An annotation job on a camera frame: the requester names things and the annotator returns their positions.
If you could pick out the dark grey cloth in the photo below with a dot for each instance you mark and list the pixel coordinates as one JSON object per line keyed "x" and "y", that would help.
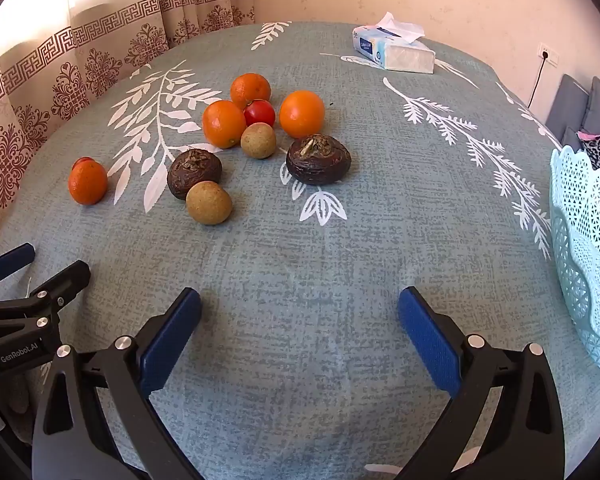
{"x": 20, "y": 405}

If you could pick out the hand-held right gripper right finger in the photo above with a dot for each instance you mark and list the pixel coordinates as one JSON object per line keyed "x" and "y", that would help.
{"x": 427, "y": 340}

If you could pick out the leaf print grey-green tablecloth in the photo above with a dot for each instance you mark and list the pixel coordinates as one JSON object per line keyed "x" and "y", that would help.
{"x": 330, "y": 260}

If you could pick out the orange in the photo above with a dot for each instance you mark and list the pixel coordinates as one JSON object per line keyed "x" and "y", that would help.
{"x": 224, "y": 124}
{"x": 250, "y": 90}
{"x": 302, "y": 114}
{"x": 87, "y": 184}

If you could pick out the dark water chestnut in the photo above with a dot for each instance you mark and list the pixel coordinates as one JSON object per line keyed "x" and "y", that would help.
{"x": 318, "y": 160}
{"x": 192, "y": 170}

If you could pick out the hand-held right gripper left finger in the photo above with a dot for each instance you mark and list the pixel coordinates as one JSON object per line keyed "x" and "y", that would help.
{"x": 172, "y": 340}

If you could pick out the brown round longan fruit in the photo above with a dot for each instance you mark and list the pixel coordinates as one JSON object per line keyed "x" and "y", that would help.
{"x": 258, "y": 141}
{"x": 209, "y": 203}

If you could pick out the small red tomato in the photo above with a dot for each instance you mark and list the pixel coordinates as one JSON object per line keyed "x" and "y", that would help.
{"x": 82, "y": 160}

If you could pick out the beige patterned curtain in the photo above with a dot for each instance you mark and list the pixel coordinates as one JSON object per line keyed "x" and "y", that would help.
{"x": 105, "y": 35}

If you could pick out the white wall socket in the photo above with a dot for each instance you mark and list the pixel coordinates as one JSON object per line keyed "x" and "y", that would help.
{"x": 549, "y": 54}

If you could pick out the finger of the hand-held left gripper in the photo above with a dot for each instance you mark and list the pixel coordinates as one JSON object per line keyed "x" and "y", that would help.
{"x": 12, "y": 261}
{"x": 67, "y": 280}

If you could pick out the light blue plastic basket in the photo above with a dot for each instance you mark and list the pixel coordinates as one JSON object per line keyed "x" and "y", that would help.
{"x": 587, "y": 270}

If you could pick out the tissue pack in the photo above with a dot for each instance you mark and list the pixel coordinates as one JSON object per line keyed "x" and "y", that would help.
{"x": 405, "y": 55}

